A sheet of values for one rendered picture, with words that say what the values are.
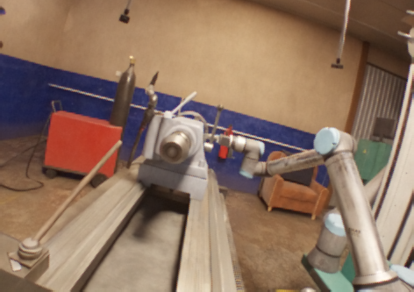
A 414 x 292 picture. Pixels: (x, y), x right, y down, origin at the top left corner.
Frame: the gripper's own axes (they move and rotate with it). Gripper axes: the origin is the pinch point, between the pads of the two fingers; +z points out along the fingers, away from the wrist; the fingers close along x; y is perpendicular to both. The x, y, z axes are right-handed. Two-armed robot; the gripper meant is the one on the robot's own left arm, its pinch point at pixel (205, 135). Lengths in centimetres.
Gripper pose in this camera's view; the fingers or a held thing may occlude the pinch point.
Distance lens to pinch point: 135.1
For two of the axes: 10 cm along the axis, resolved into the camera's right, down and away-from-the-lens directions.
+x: -0.1, 0.8, -10.0
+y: 2.5, -9.6, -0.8
